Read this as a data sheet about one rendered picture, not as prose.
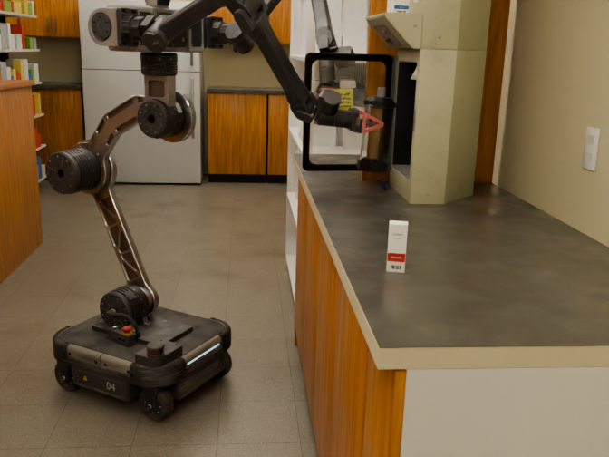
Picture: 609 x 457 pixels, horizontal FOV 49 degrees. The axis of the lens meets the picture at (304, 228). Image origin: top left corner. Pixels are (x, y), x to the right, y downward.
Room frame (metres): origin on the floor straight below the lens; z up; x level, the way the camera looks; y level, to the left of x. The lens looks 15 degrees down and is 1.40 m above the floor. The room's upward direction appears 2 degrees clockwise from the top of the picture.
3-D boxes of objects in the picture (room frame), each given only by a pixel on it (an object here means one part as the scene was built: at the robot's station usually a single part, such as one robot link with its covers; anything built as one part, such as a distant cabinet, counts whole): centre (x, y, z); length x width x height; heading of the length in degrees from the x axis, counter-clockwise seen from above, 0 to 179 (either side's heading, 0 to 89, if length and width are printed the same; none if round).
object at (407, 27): (2.22, -0.26, 1.46); 0.32 x 0.11 x 0.10; 5
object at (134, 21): (2.29, 0.57, 1.45); 0.09 x 0.08 x 0.12; 153
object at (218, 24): (2.73, 0.34, 1.45); 0.09 x 0.08 x 0.12; 153
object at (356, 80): (2.35, -0.13, 1.19); 0.30 x 0.01 x 0.40; 101
